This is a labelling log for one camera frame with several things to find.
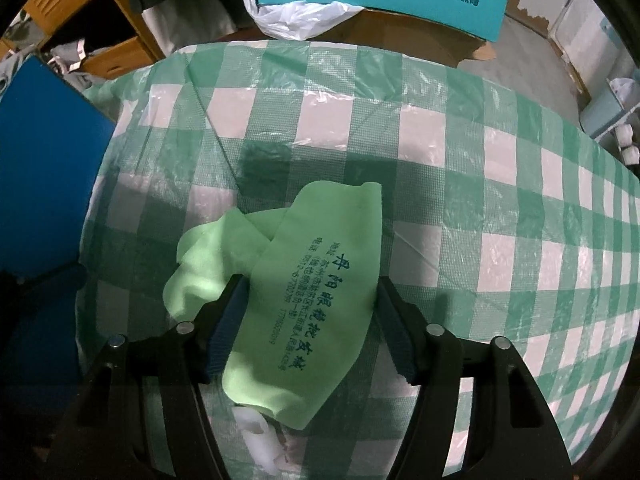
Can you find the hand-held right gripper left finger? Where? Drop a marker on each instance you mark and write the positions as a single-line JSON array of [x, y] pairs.
[[225, 330]]

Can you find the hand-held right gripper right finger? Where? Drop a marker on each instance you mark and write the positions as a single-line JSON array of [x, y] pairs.
[[397, 335]]

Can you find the light green printed cloth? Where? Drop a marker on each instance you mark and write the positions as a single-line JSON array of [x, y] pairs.
[[310, 270]]

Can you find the blue-rimmed cardboard box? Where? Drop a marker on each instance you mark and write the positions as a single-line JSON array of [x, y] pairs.
[[45, 160]]

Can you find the small white plastic piece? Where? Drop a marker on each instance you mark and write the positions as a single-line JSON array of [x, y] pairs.
[[255, 427]]

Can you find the green checkered tablecloth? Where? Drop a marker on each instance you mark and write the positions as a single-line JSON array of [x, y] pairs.
[[450, 160]]

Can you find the wooden louvered cabinet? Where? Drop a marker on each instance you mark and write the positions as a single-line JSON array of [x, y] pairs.
[[120, 65]]

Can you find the shoe rack with shoes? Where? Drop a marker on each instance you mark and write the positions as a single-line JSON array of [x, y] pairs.
[[629, 145]]

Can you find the brown cardboard carton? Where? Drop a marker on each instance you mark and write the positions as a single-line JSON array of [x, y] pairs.
[[400, 35]]

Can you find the pale blue waste bin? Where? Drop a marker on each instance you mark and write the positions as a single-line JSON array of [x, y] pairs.
[[605, 110]]

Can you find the white hanging garment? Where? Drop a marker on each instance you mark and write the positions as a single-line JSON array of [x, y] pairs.
[[190, 25]]

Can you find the grey garment with reflective stripe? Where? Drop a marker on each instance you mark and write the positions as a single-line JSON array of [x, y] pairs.
[[70, 57]]

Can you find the white plastic bag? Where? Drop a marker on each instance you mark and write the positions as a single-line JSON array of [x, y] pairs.
[[285, 20]]

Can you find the teal printed box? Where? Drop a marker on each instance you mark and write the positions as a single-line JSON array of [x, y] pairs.
[[400, 10]]

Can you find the grey and white clothes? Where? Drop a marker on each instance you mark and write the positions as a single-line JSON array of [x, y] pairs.
[[20, 35]]

